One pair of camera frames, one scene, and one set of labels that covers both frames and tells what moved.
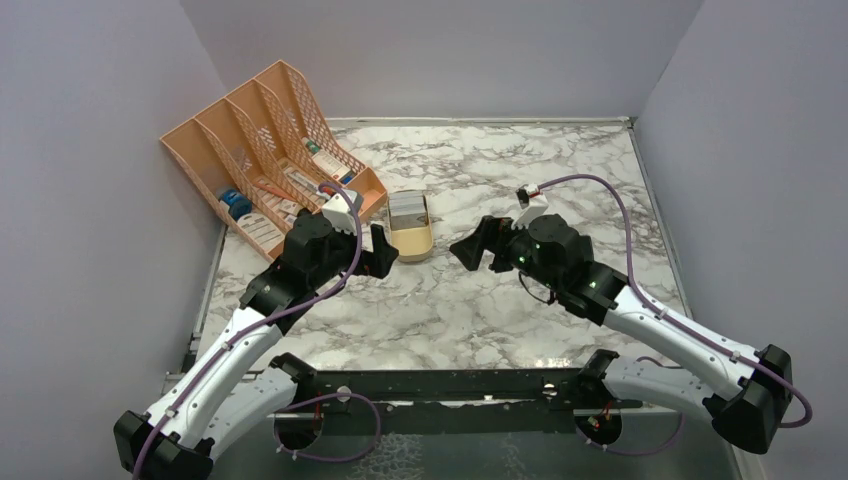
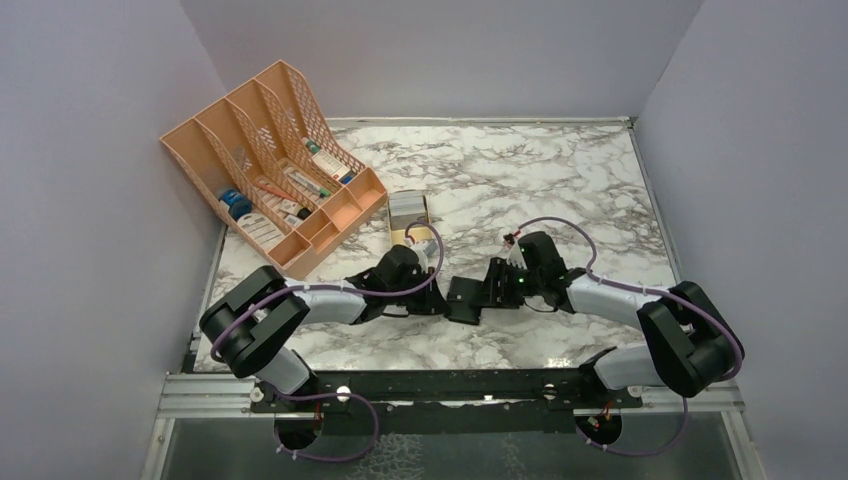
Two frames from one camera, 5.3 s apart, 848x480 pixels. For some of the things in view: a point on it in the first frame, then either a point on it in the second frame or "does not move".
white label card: x=262 y=229 does not move
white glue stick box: x=331 y=165 does not move
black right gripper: x=493 y=233 to x=495 y=293
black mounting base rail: x=450 y=400 does not move
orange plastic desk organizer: x=262 y=155 does not move
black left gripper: x=377 y=263 to x=432 y=303
